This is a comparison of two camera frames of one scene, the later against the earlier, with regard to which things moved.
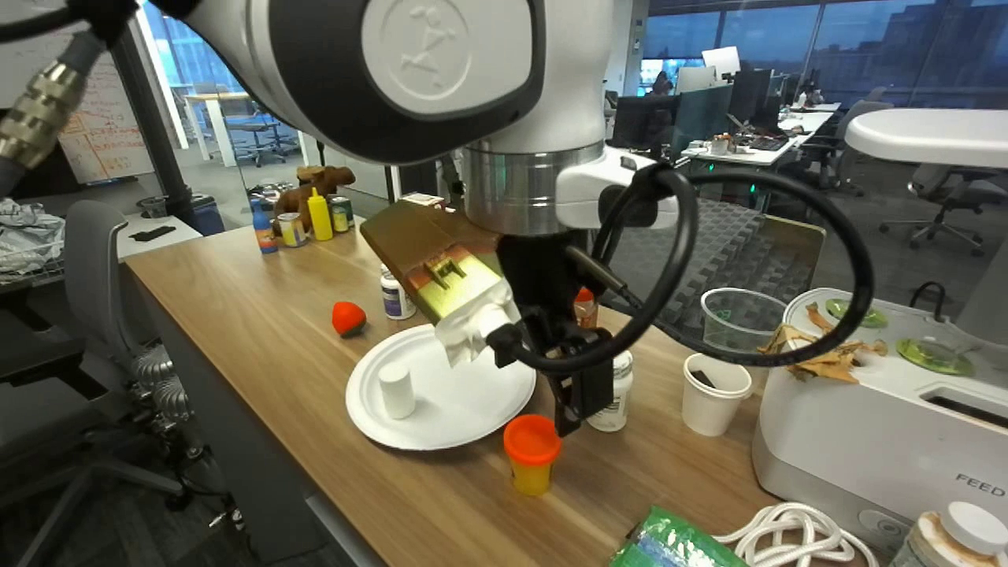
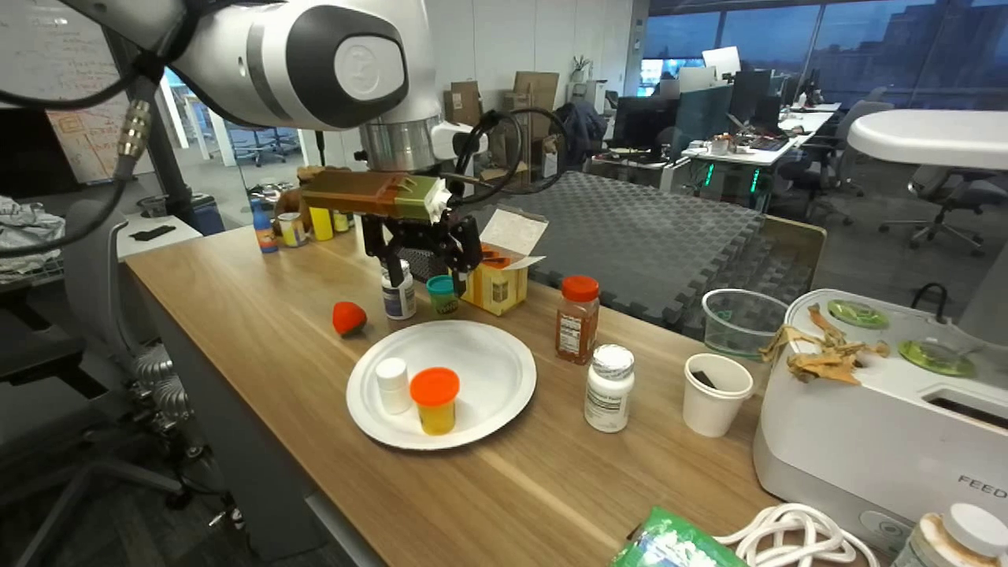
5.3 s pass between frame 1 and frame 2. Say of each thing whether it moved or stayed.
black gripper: moved
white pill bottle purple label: stayed
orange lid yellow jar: moved
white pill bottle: stayed
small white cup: stayed
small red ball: stayed
